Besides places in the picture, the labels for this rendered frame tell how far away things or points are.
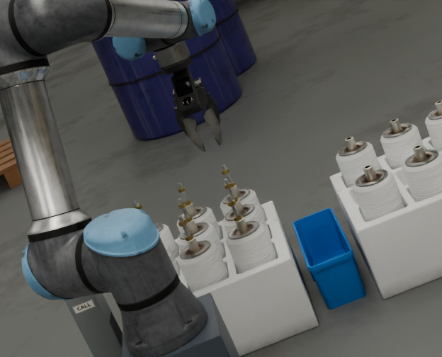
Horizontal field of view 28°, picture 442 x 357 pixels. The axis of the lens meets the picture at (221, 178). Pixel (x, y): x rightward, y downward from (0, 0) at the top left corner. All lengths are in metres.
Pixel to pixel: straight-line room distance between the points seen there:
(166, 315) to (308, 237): 0.86
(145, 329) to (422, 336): 0.62
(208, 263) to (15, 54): 0.69
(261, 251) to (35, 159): 0.63
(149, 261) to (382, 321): 0.66
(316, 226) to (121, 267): 0.91
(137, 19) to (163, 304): 0.52
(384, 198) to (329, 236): 0.37
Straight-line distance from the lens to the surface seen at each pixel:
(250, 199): 2.19
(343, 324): 2.00
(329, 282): 2.04
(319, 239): 2.31
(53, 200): 1.57
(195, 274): 1.99
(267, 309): 2.00
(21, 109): 1.57
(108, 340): 2.12
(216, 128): 2.03
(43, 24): 1.52
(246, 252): 1.97
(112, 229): 1.48
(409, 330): 1.90
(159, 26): 1.72
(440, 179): 1.99
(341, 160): 2.20
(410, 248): 2.00
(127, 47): 1.88
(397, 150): 2.20
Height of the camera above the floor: 0.97
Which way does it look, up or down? 18 degrees down
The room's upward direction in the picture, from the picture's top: 24 degrees counter-clockwise
